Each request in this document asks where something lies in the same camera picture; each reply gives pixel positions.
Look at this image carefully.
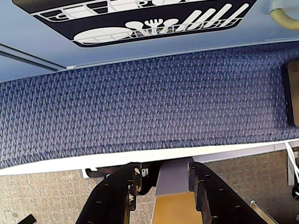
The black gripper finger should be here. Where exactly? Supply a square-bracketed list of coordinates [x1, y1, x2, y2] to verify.
[188, 162, 278, 224]
[76, 162, 143, 224]

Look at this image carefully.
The small black flat object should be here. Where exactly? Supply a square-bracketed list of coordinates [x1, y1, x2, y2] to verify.
[20, 216, 37, 224]

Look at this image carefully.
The blue toy kitchen cabinet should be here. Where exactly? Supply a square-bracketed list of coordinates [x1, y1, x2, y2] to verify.
[0, 0, 299, 83]

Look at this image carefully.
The blue dishwasher door with decal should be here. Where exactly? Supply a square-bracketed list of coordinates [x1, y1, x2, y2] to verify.
[0, 0, 299, 70]

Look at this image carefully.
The gold dishwasher door handle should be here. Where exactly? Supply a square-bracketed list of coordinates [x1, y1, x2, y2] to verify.
[268, 0, 299, 30]

